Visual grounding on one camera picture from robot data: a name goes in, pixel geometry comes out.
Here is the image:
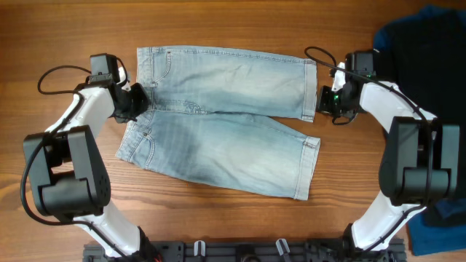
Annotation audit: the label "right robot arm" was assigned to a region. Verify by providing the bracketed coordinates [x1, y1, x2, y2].
[309, 82, 460, 261]

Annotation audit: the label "blue garment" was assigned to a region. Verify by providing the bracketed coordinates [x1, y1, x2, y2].
[371, 4, 466, 257]

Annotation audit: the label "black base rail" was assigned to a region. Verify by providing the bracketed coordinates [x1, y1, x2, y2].
[82, 238, 408, 262]

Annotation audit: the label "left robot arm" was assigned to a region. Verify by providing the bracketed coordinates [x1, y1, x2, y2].
[20, 73, 162, 261]

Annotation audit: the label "light blue denim shorts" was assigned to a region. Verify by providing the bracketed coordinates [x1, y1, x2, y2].
[116, 46, 320, 201]

